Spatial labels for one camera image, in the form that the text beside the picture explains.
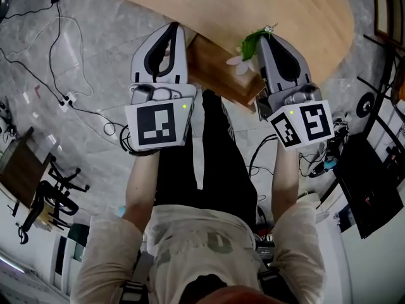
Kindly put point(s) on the black cabinet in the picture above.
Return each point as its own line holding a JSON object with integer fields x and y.
{"x": 367, "y": 185}

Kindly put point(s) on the person's black trousers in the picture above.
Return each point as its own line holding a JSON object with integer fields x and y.
{"x": 221, "y": 169}

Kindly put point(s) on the person's right forearm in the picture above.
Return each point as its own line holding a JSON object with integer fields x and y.
{"x": 284, "y": 182}

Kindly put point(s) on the black electronic device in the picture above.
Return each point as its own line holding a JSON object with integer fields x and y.
{"x": 265, "y": 249}

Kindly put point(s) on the dark wooden side table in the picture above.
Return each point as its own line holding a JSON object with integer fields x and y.
{"x": 22, "y": 166}

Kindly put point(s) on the white power strip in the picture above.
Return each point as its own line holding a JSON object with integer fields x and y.
{"x": 68, "y": 101}

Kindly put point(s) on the person's left forearm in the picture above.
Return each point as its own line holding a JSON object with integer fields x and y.
{"x": 140, "y": 188}

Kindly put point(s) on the teal round object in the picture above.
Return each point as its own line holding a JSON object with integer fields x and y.
{"x": 122, "y": 211}

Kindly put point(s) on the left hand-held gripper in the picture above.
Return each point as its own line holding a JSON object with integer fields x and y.
{"x": 158, "y": 122}

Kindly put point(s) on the artificial flower with green leaves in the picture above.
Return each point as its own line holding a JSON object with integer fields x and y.
{"x": 248, "y": 47}

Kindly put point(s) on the wooden framed chair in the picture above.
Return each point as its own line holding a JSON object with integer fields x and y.
{"x": 387, "y": 11}

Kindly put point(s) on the black round disc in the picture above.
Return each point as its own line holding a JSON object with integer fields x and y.
{"x": 365, "y": 104}

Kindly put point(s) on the black office chair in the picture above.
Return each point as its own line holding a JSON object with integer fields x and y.
{"x": 53, "y": 198}

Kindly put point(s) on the person's white shirt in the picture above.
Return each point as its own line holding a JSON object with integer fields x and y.
{"x": 202, "y": 239}

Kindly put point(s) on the wooden drawer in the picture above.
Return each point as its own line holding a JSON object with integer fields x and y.
{"x": 215, "y": 71}

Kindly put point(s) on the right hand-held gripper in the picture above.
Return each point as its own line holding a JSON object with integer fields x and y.
{"x": 313, "y": 122}

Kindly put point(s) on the oval wooden table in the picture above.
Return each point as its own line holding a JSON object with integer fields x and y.
{"x": 253, "y": 2}

